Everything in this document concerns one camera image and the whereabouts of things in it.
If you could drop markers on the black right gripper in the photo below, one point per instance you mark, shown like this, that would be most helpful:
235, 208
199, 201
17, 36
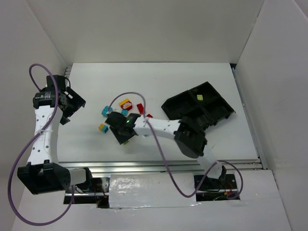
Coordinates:
116, 130

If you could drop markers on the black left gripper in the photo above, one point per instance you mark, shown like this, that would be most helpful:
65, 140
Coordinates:
72, 103

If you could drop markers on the teal small square lego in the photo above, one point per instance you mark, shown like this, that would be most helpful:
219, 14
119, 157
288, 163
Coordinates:
124, 112

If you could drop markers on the teal rounded lego brick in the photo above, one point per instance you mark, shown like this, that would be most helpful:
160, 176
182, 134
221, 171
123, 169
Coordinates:
106, 111

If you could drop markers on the yellow long lego brick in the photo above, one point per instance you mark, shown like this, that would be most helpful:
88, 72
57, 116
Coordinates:
123, 102

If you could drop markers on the lime green 2x2 lego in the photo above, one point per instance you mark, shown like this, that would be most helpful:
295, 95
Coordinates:
199, 97

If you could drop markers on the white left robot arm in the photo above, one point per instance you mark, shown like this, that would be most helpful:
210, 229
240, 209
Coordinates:
53, 105

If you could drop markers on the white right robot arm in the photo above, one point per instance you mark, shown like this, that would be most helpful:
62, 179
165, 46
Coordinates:
188, 136

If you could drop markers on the teal lego under yellow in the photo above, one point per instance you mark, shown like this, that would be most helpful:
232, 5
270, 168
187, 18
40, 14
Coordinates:
105, 129

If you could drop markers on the yellow lego on teal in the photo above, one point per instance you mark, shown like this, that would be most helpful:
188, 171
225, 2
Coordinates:
100, 126

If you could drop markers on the white foil cover plate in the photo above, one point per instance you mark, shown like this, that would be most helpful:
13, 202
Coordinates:
145, 191

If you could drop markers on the black four-compartment tray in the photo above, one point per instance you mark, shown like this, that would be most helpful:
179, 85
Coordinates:
208, 112

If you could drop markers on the aluminium rail frame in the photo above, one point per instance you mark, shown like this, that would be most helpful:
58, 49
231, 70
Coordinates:
82, 144

